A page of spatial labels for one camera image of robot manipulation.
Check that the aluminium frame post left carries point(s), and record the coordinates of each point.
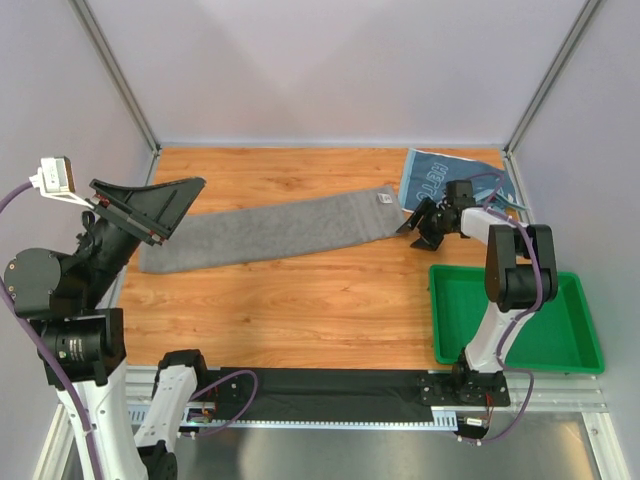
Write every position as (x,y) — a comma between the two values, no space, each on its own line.
(89,22)

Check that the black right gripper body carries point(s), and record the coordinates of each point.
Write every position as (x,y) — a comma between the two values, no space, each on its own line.
(433,220)

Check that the green plastic tray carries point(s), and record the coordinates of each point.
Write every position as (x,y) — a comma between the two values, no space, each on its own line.
(561,337)

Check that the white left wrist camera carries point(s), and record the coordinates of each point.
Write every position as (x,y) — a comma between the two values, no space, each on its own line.
(54,180)

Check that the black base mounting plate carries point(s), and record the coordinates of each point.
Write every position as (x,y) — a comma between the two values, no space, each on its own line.
(342,395)

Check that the blue patterned towel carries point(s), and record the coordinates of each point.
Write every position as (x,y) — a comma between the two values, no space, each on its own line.
(425,175)

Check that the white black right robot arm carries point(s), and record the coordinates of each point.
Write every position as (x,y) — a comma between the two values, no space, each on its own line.
(520,277)

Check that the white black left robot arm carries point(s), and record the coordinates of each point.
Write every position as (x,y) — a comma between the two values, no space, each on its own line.
(57,298)

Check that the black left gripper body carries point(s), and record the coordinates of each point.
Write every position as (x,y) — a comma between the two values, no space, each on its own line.
(128,216)

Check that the aluminium frame post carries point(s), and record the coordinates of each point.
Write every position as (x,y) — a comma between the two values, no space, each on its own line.
(559,62)
(89,22)

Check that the grey terry towel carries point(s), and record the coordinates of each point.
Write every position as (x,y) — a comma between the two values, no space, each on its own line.
(277,231)

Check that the aluminium front rail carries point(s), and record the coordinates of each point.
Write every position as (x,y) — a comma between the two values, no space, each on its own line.
(552,393)

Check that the aluminium frame post right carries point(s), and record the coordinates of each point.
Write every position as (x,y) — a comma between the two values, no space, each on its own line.
(559,62)

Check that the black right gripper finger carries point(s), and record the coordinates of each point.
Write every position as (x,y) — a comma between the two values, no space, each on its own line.
(429,240)
(425,206)

